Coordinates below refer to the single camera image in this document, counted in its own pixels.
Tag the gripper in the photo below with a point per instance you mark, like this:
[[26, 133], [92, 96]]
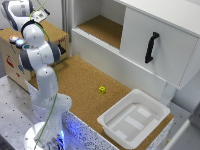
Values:
[[40, 14]]

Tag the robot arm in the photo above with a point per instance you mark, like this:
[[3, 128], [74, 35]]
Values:
[[46, 86]]

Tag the blue button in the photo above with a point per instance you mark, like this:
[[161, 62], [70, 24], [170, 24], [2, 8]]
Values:
[[20, 42]]

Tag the green button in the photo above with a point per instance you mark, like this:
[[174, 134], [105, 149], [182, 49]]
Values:
[[26, 47]]

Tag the red button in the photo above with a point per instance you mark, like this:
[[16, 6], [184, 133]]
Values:
[[13, 38]]

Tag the white cabinet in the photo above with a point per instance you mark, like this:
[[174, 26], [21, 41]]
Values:
[[100, 56]]

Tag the yellow block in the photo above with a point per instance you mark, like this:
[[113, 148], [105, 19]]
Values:
[[102, 89]]

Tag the white sliding door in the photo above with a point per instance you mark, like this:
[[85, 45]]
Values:
[[173, 50]]

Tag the white plastic box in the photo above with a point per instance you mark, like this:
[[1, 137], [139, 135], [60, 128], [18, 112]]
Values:
[[133, 121]]

